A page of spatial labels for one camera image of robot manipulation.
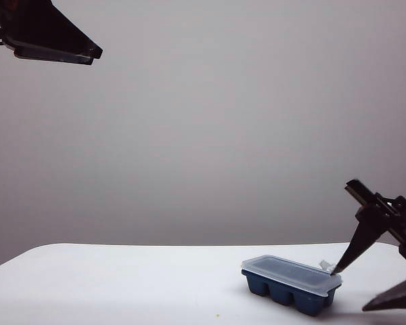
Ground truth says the translucent plastic tray lid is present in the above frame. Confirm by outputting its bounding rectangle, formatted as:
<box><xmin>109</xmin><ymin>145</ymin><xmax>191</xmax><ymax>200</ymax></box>
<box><xmin>241</xmin><ymin>255</ymin><xmax>342</xmax><ymax>299</ymax></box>

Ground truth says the blue ice cube tray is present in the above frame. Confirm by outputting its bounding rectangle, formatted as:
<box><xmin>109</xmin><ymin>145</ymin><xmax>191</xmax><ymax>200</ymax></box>
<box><xmin>242</xmin><ymin>269</ymin><xmax>342</xmax><ymax>318</ymax></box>

